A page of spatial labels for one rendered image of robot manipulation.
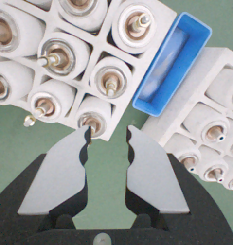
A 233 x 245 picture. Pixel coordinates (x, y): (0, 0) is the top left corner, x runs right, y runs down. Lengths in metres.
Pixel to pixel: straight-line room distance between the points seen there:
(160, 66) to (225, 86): 0.25
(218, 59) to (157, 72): 0.21
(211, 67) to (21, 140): 0.81
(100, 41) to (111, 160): 0.57
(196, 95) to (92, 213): 0.98
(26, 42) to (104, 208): 1.00
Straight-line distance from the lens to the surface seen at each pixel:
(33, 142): 0.80
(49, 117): 0.39
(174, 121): 0.49
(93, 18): 0.33
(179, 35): 0.62
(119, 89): 0.33
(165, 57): 0.60
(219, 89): 0.47
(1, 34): 0.37
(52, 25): 0.42
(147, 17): 0.24
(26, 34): 0.37
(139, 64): 0.40
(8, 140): 0.86
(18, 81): 0.41
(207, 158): 0.57
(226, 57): 0.49
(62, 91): 0.38
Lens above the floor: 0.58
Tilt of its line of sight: 62 degrees down
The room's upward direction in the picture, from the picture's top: 177 degrees clockwise
